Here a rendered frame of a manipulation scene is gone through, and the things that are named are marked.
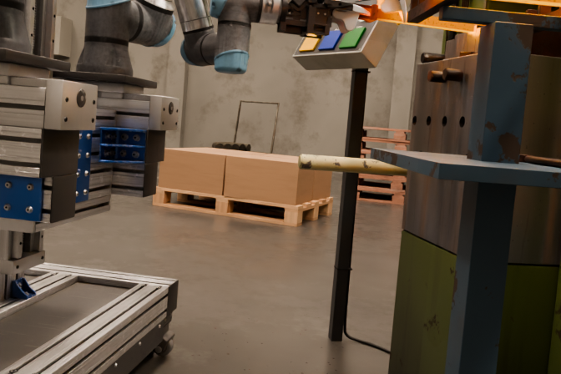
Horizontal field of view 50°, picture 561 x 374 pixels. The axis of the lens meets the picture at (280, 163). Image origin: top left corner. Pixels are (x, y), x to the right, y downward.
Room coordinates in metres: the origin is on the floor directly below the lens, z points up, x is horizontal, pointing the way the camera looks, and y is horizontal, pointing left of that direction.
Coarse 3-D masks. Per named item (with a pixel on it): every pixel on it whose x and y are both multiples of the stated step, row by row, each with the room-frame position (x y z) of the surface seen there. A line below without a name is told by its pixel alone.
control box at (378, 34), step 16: (352, 0) 2.01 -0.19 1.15; (368, 0) 1.94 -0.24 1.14; (368, 32) 1.84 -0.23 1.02; (384, 32) 1.86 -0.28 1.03; (336, 48) 1.91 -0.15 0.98; (352, 48) 1.84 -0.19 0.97; (368, 48) 1.82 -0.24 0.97; (384, 48) 1.86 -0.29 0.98; (304, 64) 2.08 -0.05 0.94; (320, 64) 2.02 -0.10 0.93; (336, 64) 1.96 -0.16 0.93; (352, 64) 1.90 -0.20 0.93; (368, 64) 1.85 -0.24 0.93
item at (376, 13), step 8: (368, 8) 1.42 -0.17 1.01; (376, 8) 1.40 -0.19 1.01; (360, 16) 1.40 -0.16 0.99; (368, 16) 1.41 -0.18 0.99; (376, 16) 1.40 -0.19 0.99; (384, 16) 1.42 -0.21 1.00; (392, 16) 1.42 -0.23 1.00; (400, 16) 1.42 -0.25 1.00; (432, 16) 1.44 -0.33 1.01; (408, 24) 1.46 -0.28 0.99; (416, 24) 1.45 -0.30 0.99; (424, 24) 1.44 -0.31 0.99; (432, 24) 1.44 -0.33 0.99; (440, 24) 1.45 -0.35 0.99; (448, 24) 1.45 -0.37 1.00; (456, 24) 1.45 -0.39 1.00; (464, 24) 1.46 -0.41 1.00; (472, 24) 1.46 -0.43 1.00; (480, 24) 1.47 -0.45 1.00; (464, 32) 1.49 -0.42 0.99
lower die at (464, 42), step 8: (472, 32) 1.47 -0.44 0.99; (448, 40) 1.59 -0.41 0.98; (456, 40) 1.55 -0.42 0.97; (464, 40) 1.50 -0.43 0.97; (472, 40) 1.47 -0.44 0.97; (448, 48) 1.58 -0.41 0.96; (456, 48) 1.54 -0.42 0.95; (464, 48) 1.50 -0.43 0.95; (472, 48) 1.46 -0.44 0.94; (448, 56) 1.58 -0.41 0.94; (456, 56) 1.54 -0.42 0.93
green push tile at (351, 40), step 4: (356, 28) 1.88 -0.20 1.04; (360, 28) 1.87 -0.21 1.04; (364, 28) 1.85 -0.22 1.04; (348, 32) 1.90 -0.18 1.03; (352, 32) 1.88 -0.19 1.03; (356, 32) 1.87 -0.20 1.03; (360, 32) 1.86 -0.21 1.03; (364, 32) 1.85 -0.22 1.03; (348, 36) 1.89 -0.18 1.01; (352, 36) 1.87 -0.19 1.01; (356, 36) 1.85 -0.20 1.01; (360, 36) 1.84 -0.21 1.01; (344, 40) 1.89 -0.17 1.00; (348, 40) 1.87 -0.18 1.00; (352, 40) 1.86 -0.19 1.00; (356, 40) 1.84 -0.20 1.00; (340, 44) 1.89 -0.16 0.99; (344, 44) 1.88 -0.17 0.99; (348, 44) 1.86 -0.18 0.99; (352, 44) 1.84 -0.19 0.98; (356, 44) 1.84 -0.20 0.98; (340, 48) 1.89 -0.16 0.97; (344, 48) 1.88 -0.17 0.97
